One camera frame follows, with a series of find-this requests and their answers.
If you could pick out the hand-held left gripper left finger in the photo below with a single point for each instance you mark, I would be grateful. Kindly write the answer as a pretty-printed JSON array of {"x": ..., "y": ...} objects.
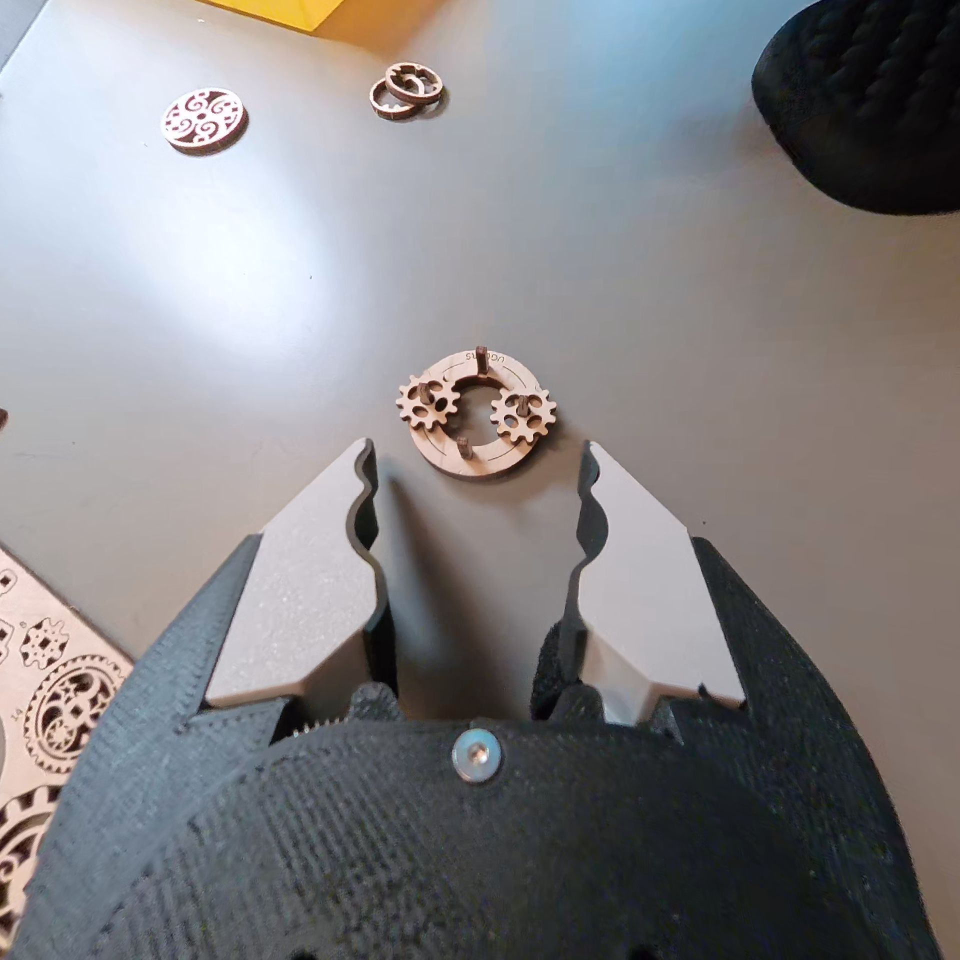
[{"x": 300, "y": 600}]

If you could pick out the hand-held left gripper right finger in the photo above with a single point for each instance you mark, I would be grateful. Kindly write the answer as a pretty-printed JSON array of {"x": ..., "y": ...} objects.
[{"x": 645, "y": 600}]

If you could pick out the small wooden gear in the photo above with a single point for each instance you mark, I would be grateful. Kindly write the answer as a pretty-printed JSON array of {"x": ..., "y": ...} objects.
[
  {"x": 540, "y": 431},
  {"x": 409, "y": 416}
]

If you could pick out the ornate wooden disc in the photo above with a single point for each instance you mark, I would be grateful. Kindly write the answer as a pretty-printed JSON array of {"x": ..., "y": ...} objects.
[{"x": 171, "y": 120}]

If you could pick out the wooden parts board round holes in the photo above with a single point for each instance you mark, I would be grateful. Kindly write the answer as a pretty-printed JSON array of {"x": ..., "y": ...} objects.
[{"x": 97, "y": 645}]

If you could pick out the black woven armrest pad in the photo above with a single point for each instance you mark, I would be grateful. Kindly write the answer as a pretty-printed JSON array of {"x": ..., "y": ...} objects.
[{"x": 862, "y": 97}]

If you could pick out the yellow plastic bin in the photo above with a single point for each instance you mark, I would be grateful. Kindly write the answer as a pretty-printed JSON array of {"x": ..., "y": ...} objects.
[{"x": 300, "y": 11}]

